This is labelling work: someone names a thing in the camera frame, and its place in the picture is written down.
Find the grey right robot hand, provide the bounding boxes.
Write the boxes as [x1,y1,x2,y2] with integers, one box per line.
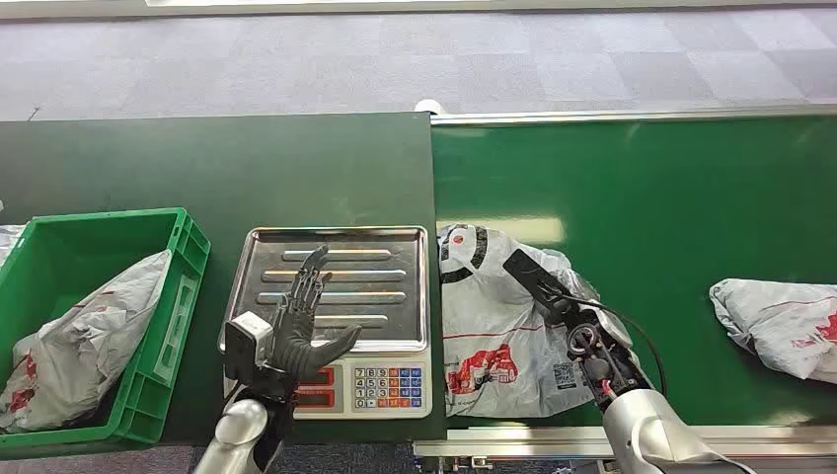
[546,292,582,327]

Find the white bag with red print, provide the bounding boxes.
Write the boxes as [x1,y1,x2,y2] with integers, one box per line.
[709,277,837,386]

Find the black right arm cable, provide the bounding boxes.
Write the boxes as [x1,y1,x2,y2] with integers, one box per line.
[556,294,668,397]

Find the white bag with black ring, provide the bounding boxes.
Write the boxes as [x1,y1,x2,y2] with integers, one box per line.
[436,223,648,420]

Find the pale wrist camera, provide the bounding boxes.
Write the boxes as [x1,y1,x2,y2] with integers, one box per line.
[224,311,274,387]
[501,248,571,310]

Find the green conveyor belt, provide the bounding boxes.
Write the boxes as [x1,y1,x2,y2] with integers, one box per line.
[431,116,837,430]

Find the steel tray weighing scale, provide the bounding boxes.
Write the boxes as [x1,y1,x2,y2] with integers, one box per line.
[218,225,434,420]

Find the aluminium conveyor side rail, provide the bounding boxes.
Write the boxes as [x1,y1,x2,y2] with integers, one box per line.
[413,425,837,459]
[429,104,837,126]

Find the crumpled white courier bag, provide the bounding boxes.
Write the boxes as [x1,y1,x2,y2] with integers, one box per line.
[0,249,174,435]

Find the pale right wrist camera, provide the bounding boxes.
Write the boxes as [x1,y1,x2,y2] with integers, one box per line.
[501,248,571,310]

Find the green plastic crate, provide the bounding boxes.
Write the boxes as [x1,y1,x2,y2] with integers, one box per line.
[0,207,212,452]

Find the white plastic bag edge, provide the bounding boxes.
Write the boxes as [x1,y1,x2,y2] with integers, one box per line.
[0,224,28,267]

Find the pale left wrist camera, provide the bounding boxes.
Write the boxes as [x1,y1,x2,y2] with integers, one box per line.
[224,311,274,387]

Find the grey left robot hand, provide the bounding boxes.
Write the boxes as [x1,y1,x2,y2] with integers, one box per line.
[269,245,363,387]

